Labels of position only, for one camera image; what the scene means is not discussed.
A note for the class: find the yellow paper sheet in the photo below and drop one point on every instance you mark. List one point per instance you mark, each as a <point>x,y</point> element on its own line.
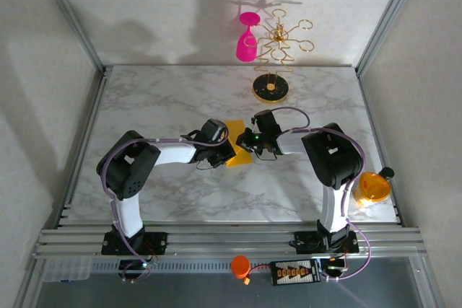
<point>236,126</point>

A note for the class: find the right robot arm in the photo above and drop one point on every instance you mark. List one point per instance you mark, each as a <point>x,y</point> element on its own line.
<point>332,207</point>

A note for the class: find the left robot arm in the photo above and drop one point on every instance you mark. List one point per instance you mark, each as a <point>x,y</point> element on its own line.
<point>122,210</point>

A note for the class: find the pink wine glass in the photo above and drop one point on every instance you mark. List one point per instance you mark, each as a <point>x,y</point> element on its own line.
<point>246,50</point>

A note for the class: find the orange cylinder cap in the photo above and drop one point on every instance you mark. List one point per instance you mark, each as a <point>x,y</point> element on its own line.
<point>240,265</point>

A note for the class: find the orange wine glass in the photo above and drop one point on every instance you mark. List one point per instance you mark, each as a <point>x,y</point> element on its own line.
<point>373,187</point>

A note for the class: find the black round knob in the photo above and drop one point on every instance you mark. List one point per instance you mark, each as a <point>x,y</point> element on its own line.
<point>387,172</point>

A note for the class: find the black power board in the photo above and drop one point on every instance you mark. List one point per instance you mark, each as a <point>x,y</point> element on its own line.
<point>296,272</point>

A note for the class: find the clear plastic organizer box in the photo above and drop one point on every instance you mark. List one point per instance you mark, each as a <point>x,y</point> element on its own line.
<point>66,269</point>

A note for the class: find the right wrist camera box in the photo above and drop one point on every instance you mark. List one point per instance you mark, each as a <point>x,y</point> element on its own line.
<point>267,120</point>

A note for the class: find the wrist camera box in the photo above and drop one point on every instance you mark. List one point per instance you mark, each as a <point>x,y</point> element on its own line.
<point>267,120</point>
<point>213,129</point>

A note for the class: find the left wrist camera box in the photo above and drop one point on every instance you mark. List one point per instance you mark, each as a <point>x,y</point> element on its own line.
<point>213,129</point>

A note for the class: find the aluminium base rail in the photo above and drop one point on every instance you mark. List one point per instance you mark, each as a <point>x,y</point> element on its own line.
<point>231,241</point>

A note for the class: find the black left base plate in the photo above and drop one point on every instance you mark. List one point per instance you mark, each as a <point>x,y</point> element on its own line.
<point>155,243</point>

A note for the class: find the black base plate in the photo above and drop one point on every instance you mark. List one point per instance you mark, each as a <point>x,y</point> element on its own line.
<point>155,243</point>
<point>307,243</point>

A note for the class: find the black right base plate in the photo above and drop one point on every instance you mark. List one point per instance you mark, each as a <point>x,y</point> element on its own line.
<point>307,243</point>

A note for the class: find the aluminium side rail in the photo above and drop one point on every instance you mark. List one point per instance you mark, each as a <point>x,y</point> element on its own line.
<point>371,115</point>
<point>84,142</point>

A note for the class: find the aluminium corner post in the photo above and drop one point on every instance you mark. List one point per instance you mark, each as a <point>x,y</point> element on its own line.
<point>72,16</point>
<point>390,16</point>

